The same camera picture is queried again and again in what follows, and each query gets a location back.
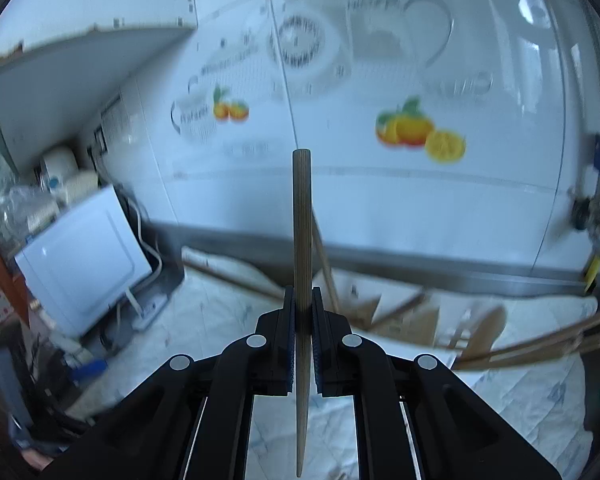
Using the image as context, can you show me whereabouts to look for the white appliance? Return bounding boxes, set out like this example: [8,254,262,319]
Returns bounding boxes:
[14,184,154,339]

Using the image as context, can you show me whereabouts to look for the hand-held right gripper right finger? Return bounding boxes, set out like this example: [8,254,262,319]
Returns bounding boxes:
[312,286,563,480]

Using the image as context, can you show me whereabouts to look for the white rice cooker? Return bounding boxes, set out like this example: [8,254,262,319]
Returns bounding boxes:
[39,144,100,207]

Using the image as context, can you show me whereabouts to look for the wooden spatula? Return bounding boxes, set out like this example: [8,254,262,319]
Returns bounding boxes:
[457,306,508,363]

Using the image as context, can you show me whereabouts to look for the white quilted mat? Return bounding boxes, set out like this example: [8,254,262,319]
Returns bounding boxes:
[100,245,600,480]

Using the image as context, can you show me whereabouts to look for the white power cable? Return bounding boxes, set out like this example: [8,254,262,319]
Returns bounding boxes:
[114,192,165,321]

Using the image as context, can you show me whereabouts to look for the white plastic utensil holder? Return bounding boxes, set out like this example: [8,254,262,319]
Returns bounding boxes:
[312,267,461,376]

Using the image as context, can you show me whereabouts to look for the white wall cabinet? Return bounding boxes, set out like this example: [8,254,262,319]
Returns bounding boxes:
[0,0,200,92]

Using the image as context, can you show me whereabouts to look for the brass pipe valve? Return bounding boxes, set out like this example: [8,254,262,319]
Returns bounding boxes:
[570,192,600,233]

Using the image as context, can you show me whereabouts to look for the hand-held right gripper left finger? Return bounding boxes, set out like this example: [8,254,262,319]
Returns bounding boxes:
[45,286,297,480]

